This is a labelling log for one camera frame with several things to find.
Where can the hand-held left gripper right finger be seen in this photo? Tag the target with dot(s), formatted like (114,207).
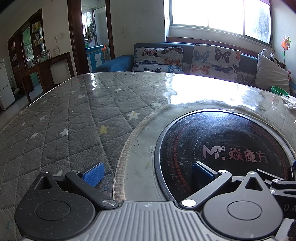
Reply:
(201,171)

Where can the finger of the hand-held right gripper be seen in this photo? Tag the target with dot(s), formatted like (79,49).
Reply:
(281,188)

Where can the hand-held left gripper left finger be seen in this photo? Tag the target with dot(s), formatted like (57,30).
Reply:
(93,174)

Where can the clear plastic bag with clothes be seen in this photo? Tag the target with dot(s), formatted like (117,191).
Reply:
(291,102)

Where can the hanging grey clothes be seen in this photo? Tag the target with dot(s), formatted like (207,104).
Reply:
(91,32)

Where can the round black induction cooktop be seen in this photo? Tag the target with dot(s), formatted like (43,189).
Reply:
(231,139)

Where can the grey quilted star table cover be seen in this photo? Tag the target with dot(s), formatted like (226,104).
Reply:
(69,115)

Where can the green bowl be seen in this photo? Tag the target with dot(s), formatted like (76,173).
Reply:
(279,90)

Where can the butterfly print sofa cushion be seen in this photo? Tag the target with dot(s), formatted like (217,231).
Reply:
(157,60)
(212,60)

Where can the blue sofa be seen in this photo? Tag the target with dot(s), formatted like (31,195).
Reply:
(120,61)

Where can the blue cabinet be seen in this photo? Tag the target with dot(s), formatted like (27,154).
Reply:
(93,58)

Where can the dark wooden sideboard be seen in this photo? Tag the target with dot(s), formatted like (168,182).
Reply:
(46,67)

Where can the grey pillow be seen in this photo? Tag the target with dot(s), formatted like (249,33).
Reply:
(270,71)

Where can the white fridge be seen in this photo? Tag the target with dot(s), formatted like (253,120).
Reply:
(5,88)

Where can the white and black plush toy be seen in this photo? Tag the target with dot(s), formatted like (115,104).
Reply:
(272,56)

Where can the colourful pinwheel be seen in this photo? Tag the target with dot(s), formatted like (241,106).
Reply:
(286,44)

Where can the dark wooden display shelf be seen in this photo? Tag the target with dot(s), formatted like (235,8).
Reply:
(25,46)

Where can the window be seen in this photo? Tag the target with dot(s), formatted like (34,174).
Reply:
(208,14)

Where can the dark wooden door frame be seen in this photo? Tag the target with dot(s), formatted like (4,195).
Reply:
(75,39)

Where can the white wall socket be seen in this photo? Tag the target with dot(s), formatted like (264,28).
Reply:
(58,36)

